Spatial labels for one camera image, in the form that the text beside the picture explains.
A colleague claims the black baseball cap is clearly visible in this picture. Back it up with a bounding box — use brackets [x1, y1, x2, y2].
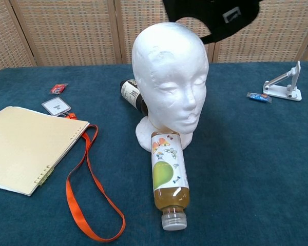
[162, 0, 264, 46]

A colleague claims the dark bottle with black cap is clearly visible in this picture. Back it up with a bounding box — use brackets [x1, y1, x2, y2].
[119, 78, 149, 116]

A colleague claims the white foam mannequin head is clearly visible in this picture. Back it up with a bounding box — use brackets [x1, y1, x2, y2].
[131, 17, 210, 152]

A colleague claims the tea bottle with pear label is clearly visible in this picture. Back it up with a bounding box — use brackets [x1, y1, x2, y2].
[150, 130, 190, 231]

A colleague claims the clear badge holder card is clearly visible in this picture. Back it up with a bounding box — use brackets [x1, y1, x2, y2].
[41, 96, 72, 117]

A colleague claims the red candy packet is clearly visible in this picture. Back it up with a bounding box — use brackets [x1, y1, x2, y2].
[50, 83, 68, 94]

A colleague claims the blue candy packet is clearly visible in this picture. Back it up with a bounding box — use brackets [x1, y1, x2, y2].
[246, 92, 273, 104]

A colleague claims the bamboo folding screen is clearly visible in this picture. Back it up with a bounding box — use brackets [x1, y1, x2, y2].
[0, 0, 308, 75]

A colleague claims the cream loose-leaf notebook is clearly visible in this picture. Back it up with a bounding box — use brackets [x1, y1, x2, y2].
[0, 106, 90, 197]

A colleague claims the white folding phone stand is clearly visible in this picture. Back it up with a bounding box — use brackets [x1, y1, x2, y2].
[262, 60, 303, 102]

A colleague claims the orange lanyard strap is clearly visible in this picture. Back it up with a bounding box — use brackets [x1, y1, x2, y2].
[65, 112, 127, 243]

